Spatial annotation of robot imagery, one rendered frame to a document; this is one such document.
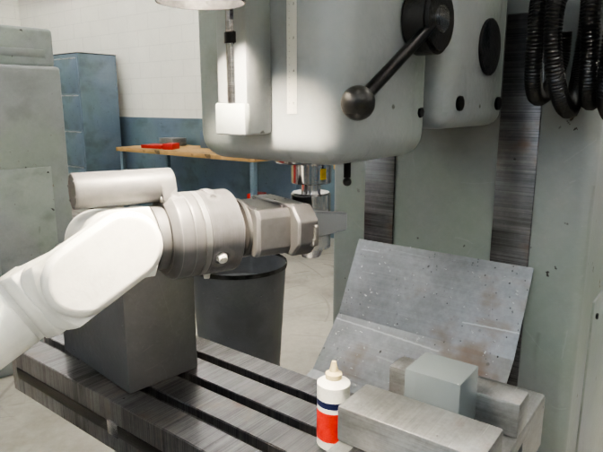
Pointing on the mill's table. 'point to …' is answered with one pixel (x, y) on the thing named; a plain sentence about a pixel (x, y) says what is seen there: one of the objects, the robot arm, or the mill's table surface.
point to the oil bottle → (325, 436)
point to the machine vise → (488, 410)
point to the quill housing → (324, 84)
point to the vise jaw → (410, 425)
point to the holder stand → (141, 334)
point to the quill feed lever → (438, 12)
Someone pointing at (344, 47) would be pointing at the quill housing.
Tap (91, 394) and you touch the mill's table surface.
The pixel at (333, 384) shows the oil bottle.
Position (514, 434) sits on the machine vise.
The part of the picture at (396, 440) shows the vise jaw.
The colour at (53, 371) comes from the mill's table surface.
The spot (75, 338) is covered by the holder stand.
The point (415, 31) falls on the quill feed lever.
